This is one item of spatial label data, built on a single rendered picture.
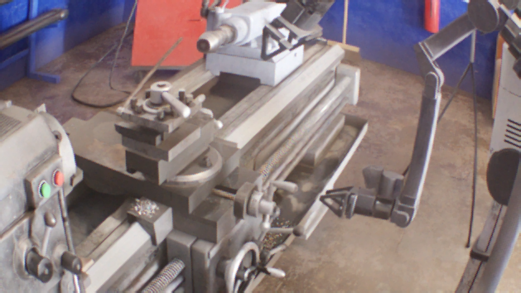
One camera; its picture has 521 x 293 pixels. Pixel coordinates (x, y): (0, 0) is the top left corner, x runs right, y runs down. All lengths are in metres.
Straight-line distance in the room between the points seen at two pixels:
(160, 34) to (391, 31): 2.21
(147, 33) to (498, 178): 3.83
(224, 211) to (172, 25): 3.15
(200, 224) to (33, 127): 0.75
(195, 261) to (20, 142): 0.81
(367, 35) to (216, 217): 4.31
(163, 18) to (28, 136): 3.70
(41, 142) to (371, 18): 4.90
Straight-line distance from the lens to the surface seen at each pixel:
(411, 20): 5.69
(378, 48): 5.84
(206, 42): 2.27
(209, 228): 1.69
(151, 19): 4.76
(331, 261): 3.02
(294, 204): 2.68
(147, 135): 1.61
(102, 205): 1.99
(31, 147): 1.11
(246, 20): 2.46
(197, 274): 1.74
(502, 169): 1.33
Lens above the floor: 1.79
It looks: 26 degrees down
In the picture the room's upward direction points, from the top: 5 degrees clockwise
